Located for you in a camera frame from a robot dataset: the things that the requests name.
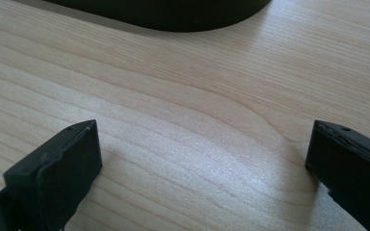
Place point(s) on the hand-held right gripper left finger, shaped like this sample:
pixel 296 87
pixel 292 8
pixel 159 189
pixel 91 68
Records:
pixel 61 173

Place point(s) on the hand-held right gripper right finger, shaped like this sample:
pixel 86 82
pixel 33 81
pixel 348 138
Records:
pixel 350 166

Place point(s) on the dark rounded object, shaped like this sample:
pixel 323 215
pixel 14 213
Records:
pixel 170 14

